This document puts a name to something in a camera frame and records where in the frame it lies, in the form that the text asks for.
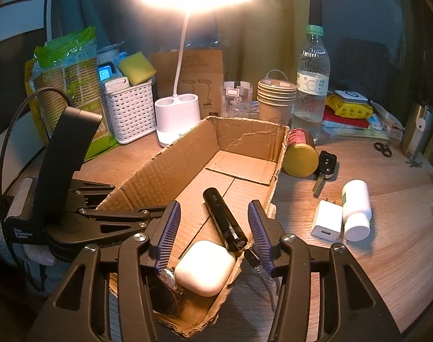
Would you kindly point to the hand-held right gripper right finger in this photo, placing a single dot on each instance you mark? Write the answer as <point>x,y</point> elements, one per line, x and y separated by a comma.
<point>261,238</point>

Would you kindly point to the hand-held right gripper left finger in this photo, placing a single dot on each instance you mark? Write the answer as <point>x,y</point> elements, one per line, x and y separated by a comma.
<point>168,235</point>

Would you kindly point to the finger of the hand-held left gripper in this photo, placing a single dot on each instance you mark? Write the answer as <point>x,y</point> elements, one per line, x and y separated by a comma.
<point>124,217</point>
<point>92,188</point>

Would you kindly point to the black flashlight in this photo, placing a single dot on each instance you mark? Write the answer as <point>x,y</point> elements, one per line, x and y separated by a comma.
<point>223,217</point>

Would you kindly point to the dark wristwatch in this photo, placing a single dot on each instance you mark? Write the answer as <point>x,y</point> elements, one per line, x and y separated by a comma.
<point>168,281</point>

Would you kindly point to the white earbuds case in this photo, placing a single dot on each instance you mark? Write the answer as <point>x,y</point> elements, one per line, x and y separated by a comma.
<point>205,267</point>

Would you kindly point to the white plug charger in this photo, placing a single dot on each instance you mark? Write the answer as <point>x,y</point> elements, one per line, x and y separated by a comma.
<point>327,224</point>

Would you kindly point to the cardboard box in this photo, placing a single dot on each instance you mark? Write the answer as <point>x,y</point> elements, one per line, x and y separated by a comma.
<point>238,171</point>

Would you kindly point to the red can with gold lid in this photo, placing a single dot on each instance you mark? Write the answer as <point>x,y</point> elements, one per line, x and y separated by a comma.
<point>300,160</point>

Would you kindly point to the yellow plastic bag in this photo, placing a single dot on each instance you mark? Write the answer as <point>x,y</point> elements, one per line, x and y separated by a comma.
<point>33,99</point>

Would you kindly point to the white perforated plastic basket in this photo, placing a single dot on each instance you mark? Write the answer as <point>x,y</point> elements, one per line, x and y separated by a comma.
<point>131,114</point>

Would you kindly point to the green snack bag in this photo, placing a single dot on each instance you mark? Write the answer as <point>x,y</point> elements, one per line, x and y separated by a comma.
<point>70,74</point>

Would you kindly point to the small white box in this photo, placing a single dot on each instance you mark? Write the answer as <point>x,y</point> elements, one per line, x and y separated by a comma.
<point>116,84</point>

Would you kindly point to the small blue screen device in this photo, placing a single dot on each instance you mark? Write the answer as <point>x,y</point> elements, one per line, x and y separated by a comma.
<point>105,73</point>

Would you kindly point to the small white plastic bottle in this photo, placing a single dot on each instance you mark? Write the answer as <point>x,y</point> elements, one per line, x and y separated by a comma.
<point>357,213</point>

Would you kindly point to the black car key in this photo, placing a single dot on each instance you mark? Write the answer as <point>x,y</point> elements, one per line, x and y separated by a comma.
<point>327,162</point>

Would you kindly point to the white desk lamp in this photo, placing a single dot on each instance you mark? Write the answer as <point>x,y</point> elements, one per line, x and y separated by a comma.
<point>173,114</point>

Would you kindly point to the yellow green sponge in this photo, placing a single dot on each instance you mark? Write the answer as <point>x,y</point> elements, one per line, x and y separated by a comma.
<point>136,67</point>

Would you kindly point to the stack of brown paper cups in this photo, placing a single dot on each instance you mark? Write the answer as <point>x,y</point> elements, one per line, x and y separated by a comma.
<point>275,110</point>

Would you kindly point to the clear printed glass cup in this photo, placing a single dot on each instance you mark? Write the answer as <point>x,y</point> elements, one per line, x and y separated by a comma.
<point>238,103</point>

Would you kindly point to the red book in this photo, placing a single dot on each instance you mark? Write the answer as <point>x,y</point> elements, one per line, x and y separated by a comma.
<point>344,123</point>

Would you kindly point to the pale yellow paper sheet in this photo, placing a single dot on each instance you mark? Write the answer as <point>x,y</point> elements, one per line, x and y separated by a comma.
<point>359,132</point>

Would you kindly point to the small black scissors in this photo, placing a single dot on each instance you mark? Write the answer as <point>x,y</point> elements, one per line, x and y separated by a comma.
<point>383,148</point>

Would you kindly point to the yellow tissue pack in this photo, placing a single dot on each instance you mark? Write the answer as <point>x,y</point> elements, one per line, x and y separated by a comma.
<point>348,111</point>

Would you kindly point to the clear plastic water bottle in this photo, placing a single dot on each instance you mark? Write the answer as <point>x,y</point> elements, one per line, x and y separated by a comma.
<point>311,89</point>

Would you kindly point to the brown lamp carton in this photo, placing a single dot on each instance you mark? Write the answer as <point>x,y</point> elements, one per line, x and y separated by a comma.
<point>198,71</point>

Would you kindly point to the white flat charging pad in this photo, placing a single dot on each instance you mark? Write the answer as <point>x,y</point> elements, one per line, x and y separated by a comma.
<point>350,96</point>

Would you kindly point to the white flat carton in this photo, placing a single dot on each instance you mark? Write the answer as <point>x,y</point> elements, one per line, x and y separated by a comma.
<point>385,121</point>

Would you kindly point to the steel tumbler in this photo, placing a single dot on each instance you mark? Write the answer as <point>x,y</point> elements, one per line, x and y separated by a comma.
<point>416,131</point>

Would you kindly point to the yellow curtain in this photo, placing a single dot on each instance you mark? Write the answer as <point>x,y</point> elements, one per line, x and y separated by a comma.
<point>266,35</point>

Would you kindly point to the dark glass window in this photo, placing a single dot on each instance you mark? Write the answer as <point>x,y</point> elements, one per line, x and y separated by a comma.
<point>359,25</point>

